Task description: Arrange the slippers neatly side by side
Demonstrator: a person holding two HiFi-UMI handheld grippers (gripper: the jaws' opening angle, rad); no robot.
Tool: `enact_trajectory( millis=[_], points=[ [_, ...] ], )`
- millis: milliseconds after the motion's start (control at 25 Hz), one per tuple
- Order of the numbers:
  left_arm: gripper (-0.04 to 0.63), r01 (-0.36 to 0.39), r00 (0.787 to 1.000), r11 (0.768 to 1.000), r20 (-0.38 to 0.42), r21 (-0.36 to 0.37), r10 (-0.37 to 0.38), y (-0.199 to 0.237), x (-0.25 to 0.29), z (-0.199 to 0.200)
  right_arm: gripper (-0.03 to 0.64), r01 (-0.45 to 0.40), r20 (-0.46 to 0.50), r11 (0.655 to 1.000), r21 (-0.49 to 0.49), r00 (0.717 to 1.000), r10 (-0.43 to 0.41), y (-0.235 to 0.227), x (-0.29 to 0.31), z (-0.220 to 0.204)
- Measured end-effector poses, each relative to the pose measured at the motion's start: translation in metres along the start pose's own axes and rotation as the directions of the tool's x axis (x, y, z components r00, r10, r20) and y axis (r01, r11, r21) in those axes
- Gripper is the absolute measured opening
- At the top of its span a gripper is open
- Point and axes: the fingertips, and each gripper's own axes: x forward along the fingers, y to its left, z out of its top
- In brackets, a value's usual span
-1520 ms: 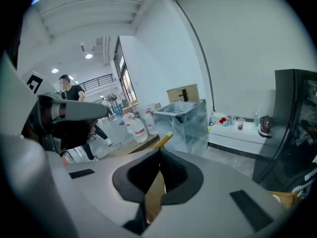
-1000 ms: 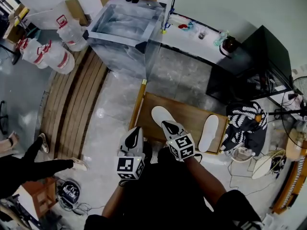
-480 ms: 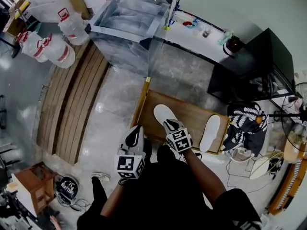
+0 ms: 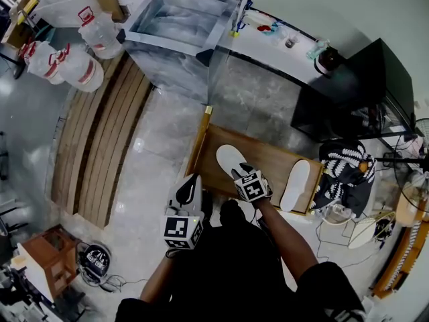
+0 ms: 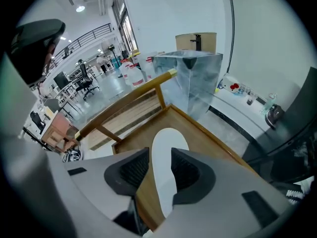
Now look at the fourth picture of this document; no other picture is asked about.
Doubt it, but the white container with red print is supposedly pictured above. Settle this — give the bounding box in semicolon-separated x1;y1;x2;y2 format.
241;10;274;32

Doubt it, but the white slipper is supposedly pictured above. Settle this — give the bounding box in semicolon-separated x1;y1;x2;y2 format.
280;159;311;213
216;144;249;180

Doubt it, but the person's right hand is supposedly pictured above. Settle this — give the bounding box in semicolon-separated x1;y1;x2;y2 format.
259;172;274;201

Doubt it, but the white panel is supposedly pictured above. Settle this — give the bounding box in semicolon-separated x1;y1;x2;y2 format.
16;243;54;303

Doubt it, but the round beige chair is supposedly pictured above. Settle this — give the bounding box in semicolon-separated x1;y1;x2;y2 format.
321;206;356;226

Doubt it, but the round wooden side table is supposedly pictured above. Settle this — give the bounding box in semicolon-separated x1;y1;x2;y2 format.
395;179;428;227

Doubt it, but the wooden slat platform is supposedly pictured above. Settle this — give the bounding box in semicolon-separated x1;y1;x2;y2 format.
50;54;154;230

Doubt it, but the black white striped cloth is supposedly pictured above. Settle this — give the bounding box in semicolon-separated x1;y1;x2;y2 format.
313;141;378;211

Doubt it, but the black floor cable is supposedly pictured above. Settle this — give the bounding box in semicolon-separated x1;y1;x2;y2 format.
316;219;386;268

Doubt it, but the black glass-door cabinet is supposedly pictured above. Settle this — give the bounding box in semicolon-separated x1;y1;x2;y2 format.
290;38;418;144

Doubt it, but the clear plastic water bottle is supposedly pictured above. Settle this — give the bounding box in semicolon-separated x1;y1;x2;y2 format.
330;203;353;217

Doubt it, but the clear green bottle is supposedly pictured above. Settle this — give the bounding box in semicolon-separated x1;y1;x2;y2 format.
305;38;331;60

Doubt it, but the person's black clothing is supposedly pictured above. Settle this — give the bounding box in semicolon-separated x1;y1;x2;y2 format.
115;199;368;322

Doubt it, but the cardboard box with yellow tape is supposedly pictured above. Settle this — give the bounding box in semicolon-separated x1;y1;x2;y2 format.
1;0;40;48

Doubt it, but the black tangled cable bundle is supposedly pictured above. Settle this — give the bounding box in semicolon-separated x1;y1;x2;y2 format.
373;218;396;244

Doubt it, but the person's right forearm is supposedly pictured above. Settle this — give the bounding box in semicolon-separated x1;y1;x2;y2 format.
253;196;319;274

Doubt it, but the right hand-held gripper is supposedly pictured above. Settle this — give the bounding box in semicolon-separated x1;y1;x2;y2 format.
231;162;273;203

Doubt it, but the white low ledge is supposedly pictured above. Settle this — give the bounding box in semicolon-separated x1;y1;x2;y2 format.
214;8;339;87

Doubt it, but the black round device with stickers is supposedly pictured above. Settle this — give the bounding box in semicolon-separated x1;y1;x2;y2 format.
82;243;112;276

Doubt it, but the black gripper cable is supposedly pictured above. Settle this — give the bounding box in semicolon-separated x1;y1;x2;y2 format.
249;208;269;231

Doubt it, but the dark round kettle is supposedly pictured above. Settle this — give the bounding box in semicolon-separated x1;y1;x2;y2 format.
313;45;346;76

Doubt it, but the gold wire chair white seat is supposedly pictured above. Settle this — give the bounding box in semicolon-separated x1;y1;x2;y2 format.
341;211;398;250

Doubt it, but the clear plastic storage bin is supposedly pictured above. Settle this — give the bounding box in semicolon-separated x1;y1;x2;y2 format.
115;0;244;105

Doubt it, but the clear empty plastic cup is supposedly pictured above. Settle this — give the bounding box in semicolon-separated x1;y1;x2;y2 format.
273;27;289;46

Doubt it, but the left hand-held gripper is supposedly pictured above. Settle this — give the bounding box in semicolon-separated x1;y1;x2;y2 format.
162;174;206;251

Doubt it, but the small cardboard box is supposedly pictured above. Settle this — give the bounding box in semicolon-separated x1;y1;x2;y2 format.
90;0;127;23

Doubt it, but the grey cable tangle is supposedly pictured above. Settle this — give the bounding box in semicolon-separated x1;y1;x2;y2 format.
77;243;148;293

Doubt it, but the brown wooden stool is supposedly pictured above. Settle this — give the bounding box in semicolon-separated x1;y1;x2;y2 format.
21;225;81;298

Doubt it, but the black round stand base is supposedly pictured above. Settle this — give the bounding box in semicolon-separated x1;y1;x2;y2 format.
0;54;26;80

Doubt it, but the person's left forearm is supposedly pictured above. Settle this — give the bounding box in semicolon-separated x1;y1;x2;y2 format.
139;253;178;303

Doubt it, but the wooden shelf cart gold frame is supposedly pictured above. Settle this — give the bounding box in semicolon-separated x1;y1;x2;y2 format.
184;105;325;217

